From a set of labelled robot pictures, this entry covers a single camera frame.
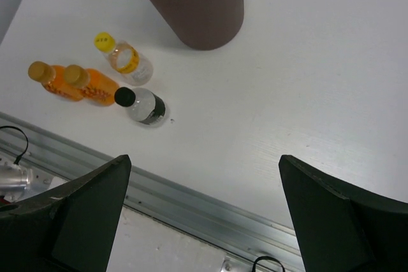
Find orange bottle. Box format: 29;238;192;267
28;61;84;102
64;65;119;106

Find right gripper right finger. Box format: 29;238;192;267
279;155;407;271

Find black base cable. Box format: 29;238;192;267
0;125;29;168

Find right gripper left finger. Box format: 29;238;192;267
1;155;131;271

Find clear bottle yellow cap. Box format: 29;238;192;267
94;32;154;86

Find aluminium table frame rail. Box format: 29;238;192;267
1;113;305;271

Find clear bottle black cap left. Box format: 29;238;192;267
114;87;166;125

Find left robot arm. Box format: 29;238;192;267
1;164;33;203

